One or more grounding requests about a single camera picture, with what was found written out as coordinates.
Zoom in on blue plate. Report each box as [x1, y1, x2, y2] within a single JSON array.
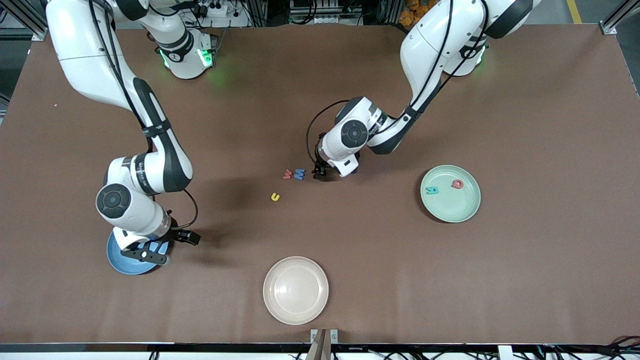
[[106, 232, 171, 275]]

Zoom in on beige plate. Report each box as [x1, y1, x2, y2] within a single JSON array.
[[263, 256, 330, 326]]

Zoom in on green plate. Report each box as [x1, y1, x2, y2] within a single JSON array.
[[420, 165, 482, 223]]

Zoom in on grey equipment rack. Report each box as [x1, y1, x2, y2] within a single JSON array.
[[289, 0, 364, 26]]

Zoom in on orange packaged items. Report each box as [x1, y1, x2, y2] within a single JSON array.
[[399, 0, 427, 28]]

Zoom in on white power strip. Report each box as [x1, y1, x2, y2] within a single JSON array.
[[196, 1, 229, 19]]

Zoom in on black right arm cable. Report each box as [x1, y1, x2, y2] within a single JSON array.
[[165, 188, 200, 231]]

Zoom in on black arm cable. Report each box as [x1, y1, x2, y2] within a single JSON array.
[[305, 100, 351, 174], [165, 188, 200, 231]]

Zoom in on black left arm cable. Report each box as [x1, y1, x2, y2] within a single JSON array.
[[305, 100, 351, 174]]

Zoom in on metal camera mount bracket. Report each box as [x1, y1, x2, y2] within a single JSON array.
[[306, 328, 339, 360]]

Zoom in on aluminium frame corner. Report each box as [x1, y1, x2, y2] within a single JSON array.
[[600, 0, 640, 36], [0, 0, 51, 42]]

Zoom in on red and black cable bundle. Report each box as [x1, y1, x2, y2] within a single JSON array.
[[606, 335, 640, 352]]

